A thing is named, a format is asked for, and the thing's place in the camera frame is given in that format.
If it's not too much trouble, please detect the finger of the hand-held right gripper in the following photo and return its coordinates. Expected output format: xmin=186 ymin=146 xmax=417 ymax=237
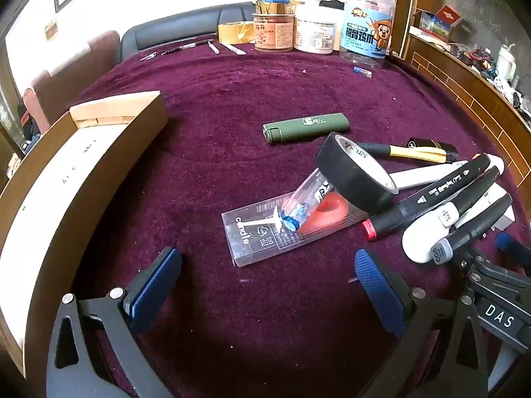
xmin=495 ymin=232 xmax=531 ymax=260
xmin=456 ymin=249 xmax=531 ymax=299

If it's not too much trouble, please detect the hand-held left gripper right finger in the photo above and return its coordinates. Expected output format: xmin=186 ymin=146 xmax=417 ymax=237
xmin=354 ymin=248 xmax=490 ymax=398

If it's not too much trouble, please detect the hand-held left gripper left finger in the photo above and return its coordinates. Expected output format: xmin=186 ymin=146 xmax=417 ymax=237
xmin=46 ymin=246 xmax=183 ymax=398

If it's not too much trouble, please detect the square white charger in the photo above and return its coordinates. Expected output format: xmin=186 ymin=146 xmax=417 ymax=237
xmin=454 ymin=182 xmax=516 ymax=233

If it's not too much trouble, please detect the black marker with grey cap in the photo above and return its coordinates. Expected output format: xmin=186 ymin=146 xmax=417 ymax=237
xmin=430 ymin=194 xmax=514 ymax=265

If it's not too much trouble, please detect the black marker with white end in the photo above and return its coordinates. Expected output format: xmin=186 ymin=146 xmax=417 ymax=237
xmin=440 ymin=166 xmax=502 ymax=229

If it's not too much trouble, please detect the black marker with red end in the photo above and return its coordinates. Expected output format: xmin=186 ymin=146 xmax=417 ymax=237
xmin=361 ymin=153 xmax=492 ymax=242

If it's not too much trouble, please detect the black tape roll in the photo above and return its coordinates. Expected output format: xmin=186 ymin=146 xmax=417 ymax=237
xmin=314 ymin=131 xmax=400 ymax=215

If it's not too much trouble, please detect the clear boxed red number candle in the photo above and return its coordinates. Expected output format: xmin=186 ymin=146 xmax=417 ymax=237
xmin=221 ymin=193 xmax=370 ymax=268

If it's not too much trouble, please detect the long white pen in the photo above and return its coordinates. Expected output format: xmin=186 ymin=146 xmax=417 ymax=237
xmin=388 ymin=154 xmax=506 ymax=190

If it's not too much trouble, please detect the yellow and black pen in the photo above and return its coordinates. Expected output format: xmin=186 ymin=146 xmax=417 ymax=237
xmin=363 ymin=142 xmax=459 ymax=164

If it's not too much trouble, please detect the shallow cardboard box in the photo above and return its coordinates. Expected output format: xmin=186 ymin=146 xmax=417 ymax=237
xmin=0 ymin=90 xmax=169 ymax=367

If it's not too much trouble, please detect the green lighter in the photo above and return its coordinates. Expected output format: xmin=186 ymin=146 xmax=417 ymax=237
xmin=263 ymin=113 xmax=350 ymax=145

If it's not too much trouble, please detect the maroon armchair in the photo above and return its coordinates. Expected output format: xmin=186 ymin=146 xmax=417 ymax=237
xmin=23 ymin=30 xmax=122 ymax=133

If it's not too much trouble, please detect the thin black pen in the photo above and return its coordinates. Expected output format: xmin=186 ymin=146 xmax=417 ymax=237
xmin=161 ymin=41 xmax=210 ymax=55

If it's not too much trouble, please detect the colourful cardboard box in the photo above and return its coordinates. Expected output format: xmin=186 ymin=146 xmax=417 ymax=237
xmin=413 ymin=5 xmax=463 ymax=42

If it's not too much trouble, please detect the clear jar with blue label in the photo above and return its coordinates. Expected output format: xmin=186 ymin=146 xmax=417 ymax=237
xmin=339 ymin=0 xmax=396 ymax=69

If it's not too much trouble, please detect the black leather sofa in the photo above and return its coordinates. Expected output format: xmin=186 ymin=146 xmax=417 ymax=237
xmin=120 ymin=2 xmax=258 ymax=63

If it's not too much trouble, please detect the beige tape roll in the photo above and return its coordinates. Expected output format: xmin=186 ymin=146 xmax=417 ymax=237
xmin=218 ymin=21 xmax=256 ymax=45

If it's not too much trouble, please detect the white jar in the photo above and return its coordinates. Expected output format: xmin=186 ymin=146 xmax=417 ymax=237
xmin=294 ymin=3 xmax=337 ymax=54

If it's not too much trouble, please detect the orange label jar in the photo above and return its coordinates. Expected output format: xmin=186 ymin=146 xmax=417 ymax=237
xmin=252 ymin=12 xmax=296 ymax=53

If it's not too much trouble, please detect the small jar with red lid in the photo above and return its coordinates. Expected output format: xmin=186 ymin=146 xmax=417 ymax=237
xmin=255 ymin=0 xmax=293 ymax=16

